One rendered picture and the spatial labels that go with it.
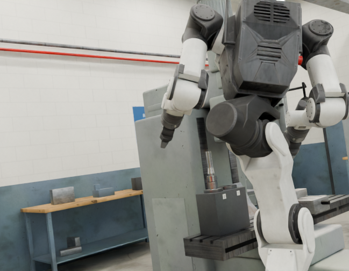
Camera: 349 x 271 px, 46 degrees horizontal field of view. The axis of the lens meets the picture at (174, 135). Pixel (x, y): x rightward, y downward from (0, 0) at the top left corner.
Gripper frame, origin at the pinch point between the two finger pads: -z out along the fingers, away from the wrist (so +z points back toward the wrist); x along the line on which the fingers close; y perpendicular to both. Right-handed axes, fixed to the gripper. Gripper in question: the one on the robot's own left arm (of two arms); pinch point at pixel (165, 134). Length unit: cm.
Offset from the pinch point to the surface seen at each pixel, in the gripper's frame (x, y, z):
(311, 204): -8, -79, -20
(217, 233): -34.6, -31.7, -14.7
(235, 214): -23.5, -39.7, -15.7
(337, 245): -22, -97, -28
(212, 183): -13.8, -25.8, -9.2
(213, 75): 57, -22, -17
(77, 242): 62, 52, -396
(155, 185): 13, -7, -79
